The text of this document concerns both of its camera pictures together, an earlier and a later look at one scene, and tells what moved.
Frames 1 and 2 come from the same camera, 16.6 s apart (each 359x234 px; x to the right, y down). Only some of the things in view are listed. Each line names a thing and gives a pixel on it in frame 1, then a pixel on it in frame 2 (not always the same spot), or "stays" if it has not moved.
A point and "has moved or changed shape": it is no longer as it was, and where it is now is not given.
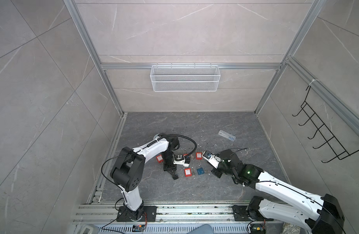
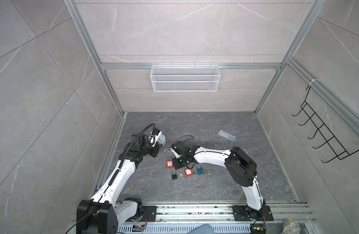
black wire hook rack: (335, 146) stays
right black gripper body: (222, 169) to (179, 162)
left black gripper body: (169, 160) to (148, 149)
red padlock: (159, 158) has moved or changed shape
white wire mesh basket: (185, 78) stays
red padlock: (188, 172) stays
